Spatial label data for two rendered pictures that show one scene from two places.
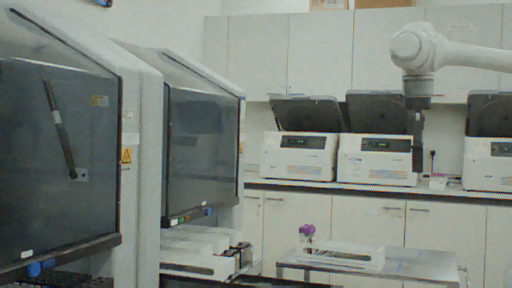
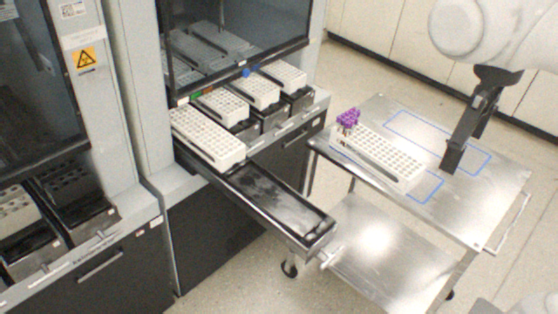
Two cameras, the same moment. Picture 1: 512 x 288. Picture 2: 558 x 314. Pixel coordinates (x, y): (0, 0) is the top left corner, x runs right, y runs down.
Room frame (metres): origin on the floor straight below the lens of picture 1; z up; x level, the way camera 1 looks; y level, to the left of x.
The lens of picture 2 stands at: (0.87, -0.35, 1.68)
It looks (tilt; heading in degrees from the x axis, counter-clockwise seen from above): 43 degrees down; 20
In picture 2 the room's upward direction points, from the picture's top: 6 degrees clockwise
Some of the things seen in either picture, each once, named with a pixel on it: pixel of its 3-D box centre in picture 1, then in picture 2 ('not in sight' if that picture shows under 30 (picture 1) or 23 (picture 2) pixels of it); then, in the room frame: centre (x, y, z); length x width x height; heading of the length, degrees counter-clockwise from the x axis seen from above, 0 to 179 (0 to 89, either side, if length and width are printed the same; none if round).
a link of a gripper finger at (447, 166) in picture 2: (417, 160); (452, 157); (1.51, -0.45, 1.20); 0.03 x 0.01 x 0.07; 74
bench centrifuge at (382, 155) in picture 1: (381, 136); not in sight; (4.06, -0.95, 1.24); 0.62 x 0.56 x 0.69; 161
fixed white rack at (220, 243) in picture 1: (188, 243); (241, 84); (2.04, 0.24, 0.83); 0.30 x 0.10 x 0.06; 71
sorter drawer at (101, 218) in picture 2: not in sight; (42, 162); (1.42, 0.60, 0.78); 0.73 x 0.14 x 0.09; 71
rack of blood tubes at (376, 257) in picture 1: (339, 253); (375, 153); (1.88, -0.31, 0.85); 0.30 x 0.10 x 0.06; 67
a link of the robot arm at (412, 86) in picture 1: (417, 87); not in sight; (1.57, -0.47, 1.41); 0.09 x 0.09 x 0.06
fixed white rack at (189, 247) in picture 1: (169, 251); (210, 98); (1.90, 0.29, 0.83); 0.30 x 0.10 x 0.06; 71
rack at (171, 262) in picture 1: (186, 266); (202, 136); (1.71, 0.21, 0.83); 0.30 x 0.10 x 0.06; 71
